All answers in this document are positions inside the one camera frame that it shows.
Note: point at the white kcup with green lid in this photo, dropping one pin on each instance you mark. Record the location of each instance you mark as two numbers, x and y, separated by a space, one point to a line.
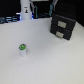
22 49

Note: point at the black kcup holder drawer box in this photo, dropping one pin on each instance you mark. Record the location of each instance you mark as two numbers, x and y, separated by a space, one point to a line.
62 26

